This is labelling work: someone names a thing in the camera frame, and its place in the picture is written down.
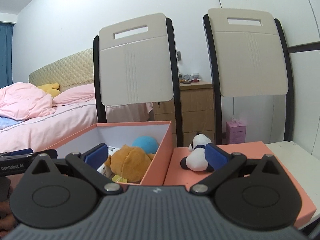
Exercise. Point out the wooden drawer cabinet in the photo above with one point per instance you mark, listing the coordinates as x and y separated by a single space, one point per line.
197 111

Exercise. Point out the pink cardboard box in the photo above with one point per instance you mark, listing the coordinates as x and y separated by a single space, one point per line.
119 134

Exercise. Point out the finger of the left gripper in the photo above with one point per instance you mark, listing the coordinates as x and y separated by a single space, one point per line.
18 152

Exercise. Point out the bed with pink sheet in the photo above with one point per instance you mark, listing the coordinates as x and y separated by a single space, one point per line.
41 133

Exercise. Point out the beige chair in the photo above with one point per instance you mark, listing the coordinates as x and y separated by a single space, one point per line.
135 61
251 74

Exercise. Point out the blue curtain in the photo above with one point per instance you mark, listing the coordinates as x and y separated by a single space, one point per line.
6 34

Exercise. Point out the panda plush toy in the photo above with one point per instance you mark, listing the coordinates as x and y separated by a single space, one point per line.
196 160

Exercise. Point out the brown plush bear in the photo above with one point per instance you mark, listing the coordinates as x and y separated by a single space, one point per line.
129 164

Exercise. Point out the right beige chair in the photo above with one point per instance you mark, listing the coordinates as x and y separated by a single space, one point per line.
251 74

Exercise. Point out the beige quilted headboard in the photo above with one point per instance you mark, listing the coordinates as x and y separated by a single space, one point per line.
71 71

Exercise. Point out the pink duvet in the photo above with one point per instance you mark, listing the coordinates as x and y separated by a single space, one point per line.
23 101

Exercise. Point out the blue plush ball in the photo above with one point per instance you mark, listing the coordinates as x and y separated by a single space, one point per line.
147 143

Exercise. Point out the white printed packet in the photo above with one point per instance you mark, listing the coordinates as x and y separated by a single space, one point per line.
104 169

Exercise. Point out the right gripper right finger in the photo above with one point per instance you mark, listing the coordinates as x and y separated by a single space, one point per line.
266 199

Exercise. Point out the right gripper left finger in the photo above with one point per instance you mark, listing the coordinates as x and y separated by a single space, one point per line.
56 193

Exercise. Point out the pink box lid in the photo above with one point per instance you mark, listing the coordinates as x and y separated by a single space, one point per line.
300 166

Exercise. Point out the yellow plush toy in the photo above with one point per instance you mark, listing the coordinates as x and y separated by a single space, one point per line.
52 88

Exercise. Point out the left beige chair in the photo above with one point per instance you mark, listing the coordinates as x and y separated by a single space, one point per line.
135 61

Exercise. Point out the pink gift box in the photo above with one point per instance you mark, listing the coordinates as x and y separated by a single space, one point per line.
235 131

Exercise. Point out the small items on cabinet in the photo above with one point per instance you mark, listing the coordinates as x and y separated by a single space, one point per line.
187 79

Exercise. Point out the pink pillow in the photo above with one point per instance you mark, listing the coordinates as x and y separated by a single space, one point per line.
77 94

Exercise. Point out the person's left hand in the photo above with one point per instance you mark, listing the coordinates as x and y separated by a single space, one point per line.
8 221

